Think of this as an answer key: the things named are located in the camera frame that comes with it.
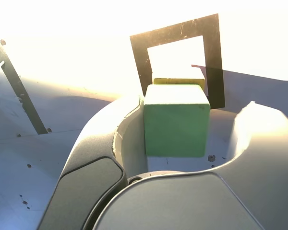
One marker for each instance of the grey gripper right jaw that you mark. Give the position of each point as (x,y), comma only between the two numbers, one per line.
(194,206)

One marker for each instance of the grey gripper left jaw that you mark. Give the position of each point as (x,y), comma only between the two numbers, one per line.
(93,153)

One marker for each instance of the green cube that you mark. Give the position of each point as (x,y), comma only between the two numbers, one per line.
(175,124)

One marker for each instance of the yellow cube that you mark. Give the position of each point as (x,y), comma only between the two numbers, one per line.
(177,81)

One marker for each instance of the black tape square outline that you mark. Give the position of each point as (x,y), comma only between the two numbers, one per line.
(142,62)

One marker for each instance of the black tape strip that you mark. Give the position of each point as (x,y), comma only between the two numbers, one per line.
(16,83)

